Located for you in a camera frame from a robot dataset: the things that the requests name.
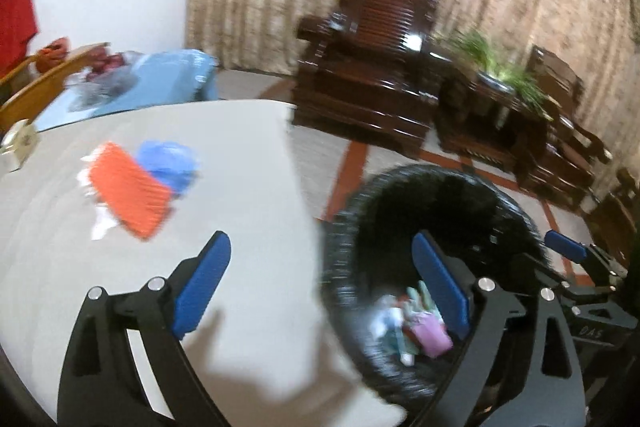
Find pink pouch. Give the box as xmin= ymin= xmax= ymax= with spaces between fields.
xmin=405 ymin=312 xmax=454 ymax=359

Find green rubber glove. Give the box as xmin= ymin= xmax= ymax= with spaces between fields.
xmin=396 ymin=281 xmax=445 ymax=356

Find white squeeze tube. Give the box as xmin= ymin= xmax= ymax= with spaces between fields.
xmin=369 ymin=295 xmax=416 ymax=367

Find black trash bin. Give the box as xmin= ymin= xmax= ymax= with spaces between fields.
xmin=320 ymin=164 xmax=552 ymax=414

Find dark wooden armchair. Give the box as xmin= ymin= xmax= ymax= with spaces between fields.
xmin=513 ymin=46 xmax=612 ymax=210
xmin=292 ymin=0 xmax=439 ymax=158

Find dark wooden side table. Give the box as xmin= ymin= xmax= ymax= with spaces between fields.
xmin=434 ymin=57 xmax=549 ymax=172

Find crumpled white tissue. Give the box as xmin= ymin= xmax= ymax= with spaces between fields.
xmin=90 ymin=202 xmax=120 ymax=241
xmin=76 ymin=145 xmax=104 ymax=204

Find potted green plant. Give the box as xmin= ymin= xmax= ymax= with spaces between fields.
xmin=436 ymin=29 xmax=548 ymax=119

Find blue plastic bag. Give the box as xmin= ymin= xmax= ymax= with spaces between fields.
xmin=134 ymin=140 xmax=200 ymax=197

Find tissue box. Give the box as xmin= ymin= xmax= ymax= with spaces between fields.
xmin=1 ymin=119 xmax=39 ymax=173

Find glass fruit bowl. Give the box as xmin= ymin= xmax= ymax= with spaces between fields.
xmin=65 ymin=52 xmax=144 ymax=112

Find blue tablecloth side table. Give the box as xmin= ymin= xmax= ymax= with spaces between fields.
xmin=34 ymin=49 xmax=218 ymax=131

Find red apples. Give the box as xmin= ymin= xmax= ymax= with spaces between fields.
xmin=86 ymin=46 xmax=126 ymax=81

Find red ornament on cabinet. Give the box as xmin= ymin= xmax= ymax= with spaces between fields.
xmin=35 ymin=37 xmax=70 ymax=74

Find red cloth cover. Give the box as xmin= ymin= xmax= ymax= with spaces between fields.
xmin=0 ymin=0 xmax=38 ymax=76

